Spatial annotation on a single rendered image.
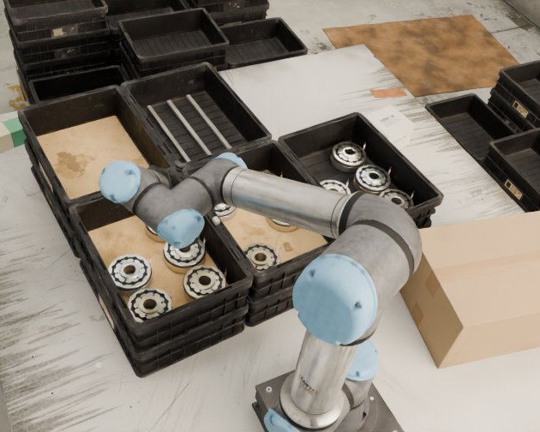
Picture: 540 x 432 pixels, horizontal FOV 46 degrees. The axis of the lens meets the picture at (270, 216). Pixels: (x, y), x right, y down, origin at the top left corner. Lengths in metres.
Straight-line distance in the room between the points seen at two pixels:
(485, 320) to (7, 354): 1.13
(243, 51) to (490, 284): 1.87
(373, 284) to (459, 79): 3.19
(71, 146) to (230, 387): 0.83
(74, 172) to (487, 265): 1.12
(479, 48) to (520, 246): 2.68
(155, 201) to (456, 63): 3.18
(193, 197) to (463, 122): 2.21
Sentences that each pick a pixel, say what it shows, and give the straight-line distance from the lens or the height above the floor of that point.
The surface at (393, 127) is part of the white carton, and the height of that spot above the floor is 0.79.
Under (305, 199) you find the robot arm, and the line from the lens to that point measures 1.04.
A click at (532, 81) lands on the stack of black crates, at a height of 0.38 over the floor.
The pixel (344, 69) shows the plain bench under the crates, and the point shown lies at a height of 0.70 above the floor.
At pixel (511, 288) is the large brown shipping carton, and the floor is 0.90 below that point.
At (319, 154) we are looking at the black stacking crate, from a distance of 1.94.
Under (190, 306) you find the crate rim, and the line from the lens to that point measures 1.42.
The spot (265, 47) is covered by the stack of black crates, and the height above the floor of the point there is 0.38.
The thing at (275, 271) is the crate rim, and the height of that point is 0.93.
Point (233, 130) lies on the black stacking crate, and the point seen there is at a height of 0.83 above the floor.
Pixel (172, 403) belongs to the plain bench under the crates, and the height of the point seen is 0.70.
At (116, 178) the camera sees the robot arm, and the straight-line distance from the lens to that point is 1.15.
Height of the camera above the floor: 2.11
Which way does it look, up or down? 48 degrees down
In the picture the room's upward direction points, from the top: 9 degrees clockwise
